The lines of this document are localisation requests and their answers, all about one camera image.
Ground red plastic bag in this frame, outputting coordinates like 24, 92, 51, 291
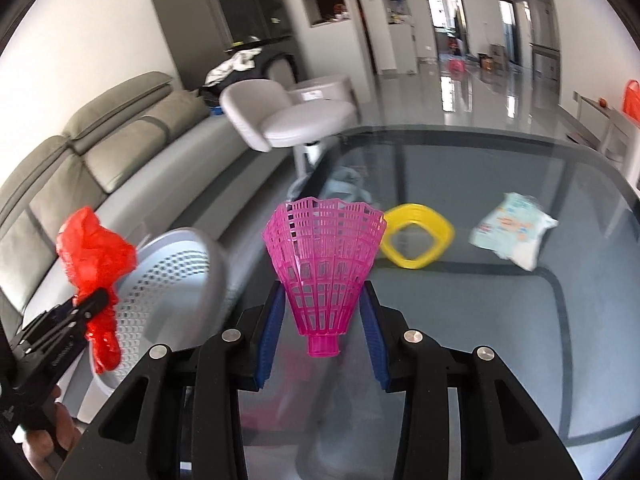
55, 207, 137, 374

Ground pink plastic shuttlecock cone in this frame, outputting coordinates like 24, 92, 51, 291
262, 197, 386, 358

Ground grey perforated trash bin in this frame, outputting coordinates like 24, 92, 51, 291
78, 228, 228, 424

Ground person's left hand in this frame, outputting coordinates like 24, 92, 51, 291
22, 386, 81, 479

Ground grey leather sofa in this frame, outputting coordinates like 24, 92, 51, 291
1, 72, 288, 336

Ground white tissue packet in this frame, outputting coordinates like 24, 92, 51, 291
469, 192, 559, 272

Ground white swivel stool chair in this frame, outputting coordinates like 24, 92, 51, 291
219, 79, 357, 178

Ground pile of clothes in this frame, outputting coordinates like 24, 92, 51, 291
198, 47, 299, 107

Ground pink bucket on floor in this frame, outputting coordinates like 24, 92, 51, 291
447, 58, 466, 79

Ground orange bag on stool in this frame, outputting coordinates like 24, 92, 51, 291
623, 79, 640, 122

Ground yellow plastic ring lid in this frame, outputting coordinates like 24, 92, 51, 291
380, 203, 456, 270

